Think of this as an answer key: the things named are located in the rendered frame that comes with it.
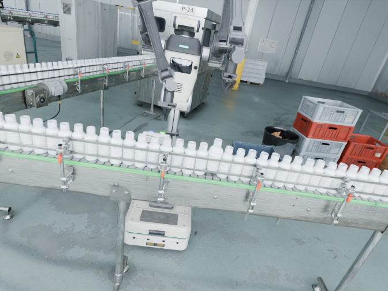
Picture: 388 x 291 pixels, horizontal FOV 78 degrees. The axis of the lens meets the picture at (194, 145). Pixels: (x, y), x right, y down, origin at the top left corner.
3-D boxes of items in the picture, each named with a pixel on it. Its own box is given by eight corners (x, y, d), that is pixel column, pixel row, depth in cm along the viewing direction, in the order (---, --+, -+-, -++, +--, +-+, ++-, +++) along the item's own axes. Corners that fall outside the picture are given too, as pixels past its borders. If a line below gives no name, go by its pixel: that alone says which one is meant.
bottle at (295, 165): (295, 188, 124) (308, 161, 117) (286, 188, 122) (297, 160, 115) (289, 181, 129) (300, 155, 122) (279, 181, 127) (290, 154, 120)
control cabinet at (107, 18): (103, 69, 776) (103, 2, 694) (116, 73, 766) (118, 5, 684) (85, 72, 704) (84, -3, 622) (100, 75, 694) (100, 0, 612)
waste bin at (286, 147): (256, 180, 318) (270, 137, 290) (248, 163, 358) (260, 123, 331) (288, 185, 322) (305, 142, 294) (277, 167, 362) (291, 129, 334)
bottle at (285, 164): (274, 187, 121) (285, 159, 114) (269, 180, 126) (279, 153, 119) (285, 187, 122) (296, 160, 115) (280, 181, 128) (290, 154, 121)
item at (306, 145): (300, 153, 311) (306, 138, 301) (285, 140, 347) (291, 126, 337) (340, 157, 322) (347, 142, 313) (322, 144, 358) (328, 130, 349)
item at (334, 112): (313, 122, 292) (320, 104, 282) (296, 111, 328) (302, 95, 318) (355, 127, 304) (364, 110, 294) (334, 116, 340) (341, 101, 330)
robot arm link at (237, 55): (246, 33, 109) (227, 32, 108) (253, 34, 99) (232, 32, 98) (241, 61, 114) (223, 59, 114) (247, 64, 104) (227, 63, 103)
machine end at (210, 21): (162, 92, 650) (171, 8, 565) (208, 103, 624) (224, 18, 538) (131, 104, 510) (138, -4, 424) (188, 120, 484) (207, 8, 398)
